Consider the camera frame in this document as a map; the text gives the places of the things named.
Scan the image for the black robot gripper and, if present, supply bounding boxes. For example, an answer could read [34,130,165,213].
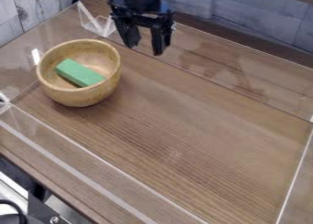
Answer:
[108,0,176,56]

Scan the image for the green rectangular block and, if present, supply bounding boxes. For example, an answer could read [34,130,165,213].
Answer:
[57,59,108,87]

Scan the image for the wooden bowl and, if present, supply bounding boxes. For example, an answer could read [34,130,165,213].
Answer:
[37,39,121,107]

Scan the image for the clear acrylic corner bracket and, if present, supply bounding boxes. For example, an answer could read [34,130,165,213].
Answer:
[78,2,118,38]

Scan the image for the clear acrylic wall panels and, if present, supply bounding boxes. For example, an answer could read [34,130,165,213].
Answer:
[0,9,313,224]

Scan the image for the black metal table mount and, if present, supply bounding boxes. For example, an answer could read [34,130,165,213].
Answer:
[0,155,73,224]

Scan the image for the black cable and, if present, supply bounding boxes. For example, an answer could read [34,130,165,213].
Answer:
[0,199,30,224]

